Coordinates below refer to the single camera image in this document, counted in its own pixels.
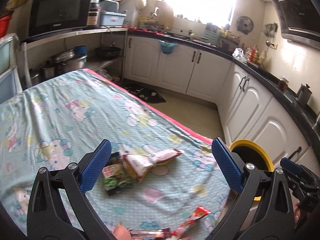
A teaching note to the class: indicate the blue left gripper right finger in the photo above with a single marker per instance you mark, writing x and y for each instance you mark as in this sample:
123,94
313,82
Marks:
290,166

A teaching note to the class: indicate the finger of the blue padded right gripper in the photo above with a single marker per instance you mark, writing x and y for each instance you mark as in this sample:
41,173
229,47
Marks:
230,165

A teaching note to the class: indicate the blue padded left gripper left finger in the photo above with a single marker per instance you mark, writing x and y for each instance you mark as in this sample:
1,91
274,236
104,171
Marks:
95,165

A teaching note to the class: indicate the yellow rimmed black trash bin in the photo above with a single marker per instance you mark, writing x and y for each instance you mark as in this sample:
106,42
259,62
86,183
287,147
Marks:
251,152

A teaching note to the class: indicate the black kitchen countertop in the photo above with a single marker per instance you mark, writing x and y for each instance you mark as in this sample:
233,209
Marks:
304,117

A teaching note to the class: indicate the white kitchen cabinets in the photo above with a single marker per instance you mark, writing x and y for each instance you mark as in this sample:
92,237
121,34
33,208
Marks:
247,109

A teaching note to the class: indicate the second operator hand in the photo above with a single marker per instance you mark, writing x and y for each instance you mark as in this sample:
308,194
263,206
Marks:
297,212

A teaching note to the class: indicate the operator hand under gripper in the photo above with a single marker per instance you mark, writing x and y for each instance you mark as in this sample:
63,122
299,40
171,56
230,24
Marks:
121,233

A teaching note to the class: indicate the green snack packet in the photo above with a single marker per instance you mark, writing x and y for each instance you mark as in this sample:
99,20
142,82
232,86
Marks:
115,178

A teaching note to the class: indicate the pink yellow snack packet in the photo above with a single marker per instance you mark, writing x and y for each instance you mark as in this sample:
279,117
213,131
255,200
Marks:
138,165

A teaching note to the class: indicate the red foil snack wrapper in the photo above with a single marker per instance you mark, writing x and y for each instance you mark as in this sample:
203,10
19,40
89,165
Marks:
197,214

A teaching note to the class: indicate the Hello Kitty patterned tablecloth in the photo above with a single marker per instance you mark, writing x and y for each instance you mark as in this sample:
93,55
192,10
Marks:
58,121

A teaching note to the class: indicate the grey metal pitcher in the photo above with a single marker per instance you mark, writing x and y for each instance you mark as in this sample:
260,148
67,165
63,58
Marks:
303,95

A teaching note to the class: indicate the brown glass jar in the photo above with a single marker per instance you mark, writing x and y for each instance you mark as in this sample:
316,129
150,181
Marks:
283,83

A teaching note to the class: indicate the small colourful snack wrapper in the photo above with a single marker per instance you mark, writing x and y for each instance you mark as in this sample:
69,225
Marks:
150,234

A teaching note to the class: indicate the black floor mat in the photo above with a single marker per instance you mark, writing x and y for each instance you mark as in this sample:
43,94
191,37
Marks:
145,94

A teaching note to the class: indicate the red condiment bottles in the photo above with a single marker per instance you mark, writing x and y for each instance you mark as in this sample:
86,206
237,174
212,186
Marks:
252,54

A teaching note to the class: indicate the stainless steel pot stack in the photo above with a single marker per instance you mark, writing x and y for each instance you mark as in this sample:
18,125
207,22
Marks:
62,63

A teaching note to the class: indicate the black wok pan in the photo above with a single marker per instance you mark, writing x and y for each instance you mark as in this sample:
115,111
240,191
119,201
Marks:
107,52

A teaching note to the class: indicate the plastic drawer cabinet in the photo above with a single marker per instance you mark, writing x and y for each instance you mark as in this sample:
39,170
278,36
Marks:
10,80

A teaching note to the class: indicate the blue hanging sink basket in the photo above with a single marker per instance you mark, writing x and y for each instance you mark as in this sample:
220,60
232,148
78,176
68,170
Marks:
167,47

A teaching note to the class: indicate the blue plastic storage box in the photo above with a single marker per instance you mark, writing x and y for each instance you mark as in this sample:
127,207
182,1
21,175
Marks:
111,19

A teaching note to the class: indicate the wooden cutting board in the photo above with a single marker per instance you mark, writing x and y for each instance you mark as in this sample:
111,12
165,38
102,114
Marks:
165,14

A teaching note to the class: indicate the black range hood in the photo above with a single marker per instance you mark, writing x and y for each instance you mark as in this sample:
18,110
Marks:
299,20

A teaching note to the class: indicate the black microwave oven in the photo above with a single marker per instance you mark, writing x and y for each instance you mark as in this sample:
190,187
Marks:
48,16

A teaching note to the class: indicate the red plastic basin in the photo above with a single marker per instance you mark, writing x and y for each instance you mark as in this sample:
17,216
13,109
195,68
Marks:
4,24

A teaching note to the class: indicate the wall ventilation fan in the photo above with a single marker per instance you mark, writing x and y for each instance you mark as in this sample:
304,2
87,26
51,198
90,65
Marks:
244,25

